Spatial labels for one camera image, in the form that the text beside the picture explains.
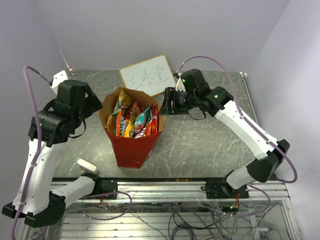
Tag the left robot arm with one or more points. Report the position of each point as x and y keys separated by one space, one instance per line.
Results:
x=50 y=129

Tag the teal snack bag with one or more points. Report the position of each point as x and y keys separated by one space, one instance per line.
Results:
x=141 y=120

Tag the red cookie snack bag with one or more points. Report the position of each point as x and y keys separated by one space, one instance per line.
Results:
x=133 y=111

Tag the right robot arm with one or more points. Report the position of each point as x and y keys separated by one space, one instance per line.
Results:
x=217 y=102

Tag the red Doritos bag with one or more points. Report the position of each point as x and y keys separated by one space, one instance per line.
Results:
x=152 y=126

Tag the yellow snack bag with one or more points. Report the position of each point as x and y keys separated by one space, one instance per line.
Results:
x=129 y=129

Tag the orange snack bag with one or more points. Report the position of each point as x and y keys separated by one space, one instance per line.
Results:
x=120 y=124

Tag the red paper bag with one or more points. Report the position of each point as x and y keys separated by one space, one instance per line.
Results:
x=130 y=152

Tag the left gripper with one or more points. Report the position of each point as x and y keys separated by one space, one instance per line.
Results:
x=93 y=103

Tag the white object at table edge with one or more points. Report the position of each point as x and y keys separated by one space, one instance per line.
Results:
x=89 y=167

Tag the tan kettle chips bag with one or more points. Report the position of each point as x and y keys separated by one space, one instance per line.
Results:
x=124 y=101

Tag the small whiteboard with stand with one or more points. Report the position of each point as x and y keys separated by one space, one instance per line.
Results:
x=150 y=76

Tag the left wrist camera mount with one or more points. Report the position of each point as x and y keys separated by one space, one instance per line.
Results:
x=57 y=79

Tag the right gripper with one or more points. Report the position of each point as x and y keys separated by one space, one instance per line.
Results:
x=170 y=95

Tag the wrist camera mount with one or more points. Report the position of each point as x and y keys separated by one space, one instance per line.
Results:
x=179 y=84
x=57 y=79

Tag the aluminium rail frame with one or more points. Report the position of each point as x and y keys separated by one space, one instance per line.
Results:
x=175 y=209

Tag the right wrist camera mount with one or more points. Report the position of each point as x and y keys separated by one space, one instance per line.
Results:
x=179 y=84

